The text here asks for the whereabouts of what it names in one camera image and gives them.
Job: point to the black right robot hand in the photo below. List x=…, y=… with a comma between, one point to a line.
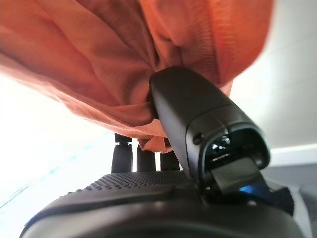
x=193, y=119

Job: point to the orange garment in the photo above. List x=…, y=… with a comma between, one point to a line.
x=99, y=62

